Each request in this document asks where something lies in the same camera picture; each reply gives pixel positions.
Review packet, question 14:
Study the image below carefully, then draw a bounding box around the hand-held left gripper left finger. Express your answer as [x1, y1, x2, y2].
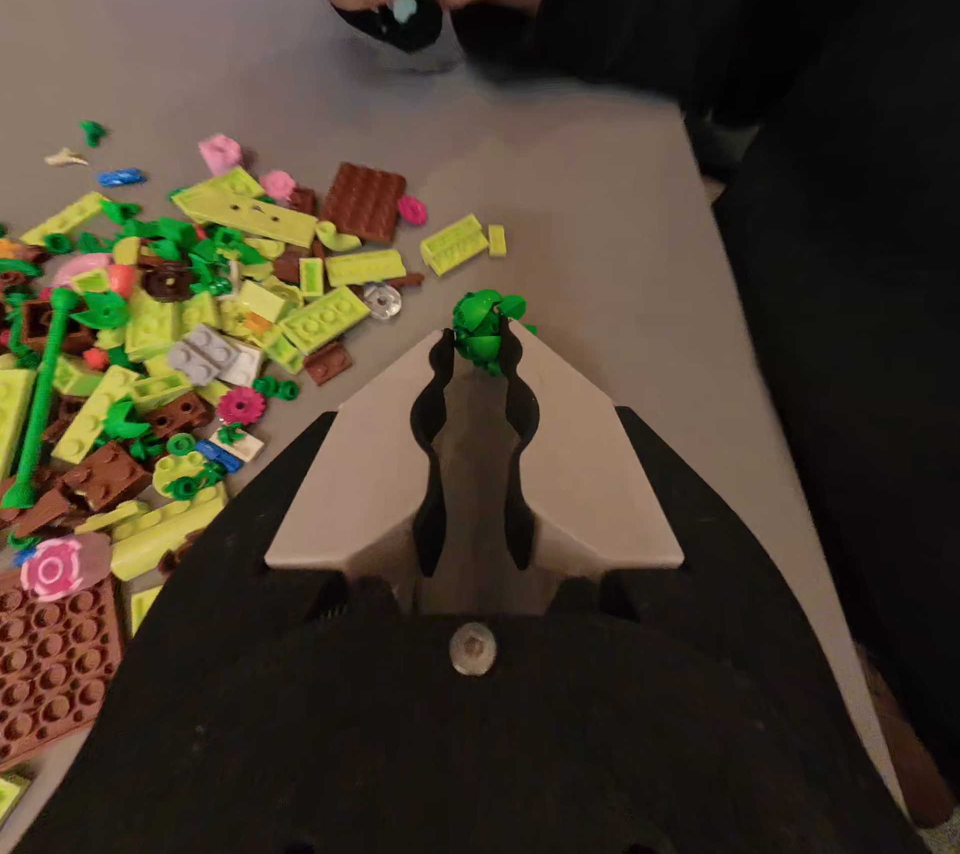
[263, 327, 459, 579]

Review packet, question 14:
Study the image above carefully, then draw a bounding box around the pile of colourful toy bricks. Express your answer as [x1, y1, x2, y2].
[0, 134, 509, 821]

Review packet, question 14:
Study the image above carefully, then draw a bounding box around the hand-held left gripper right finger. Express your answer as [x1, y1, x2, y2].
[502, 317, 687, 577]

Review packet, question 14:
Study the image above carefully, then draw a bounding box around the green leafy toy assembly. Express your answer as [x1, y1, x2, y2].
[451, 290, 537, 376]

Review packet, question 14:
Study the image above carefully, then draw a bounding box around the person's black jacket torso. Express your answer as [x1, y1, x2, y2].
[682, 81, 960, 828]

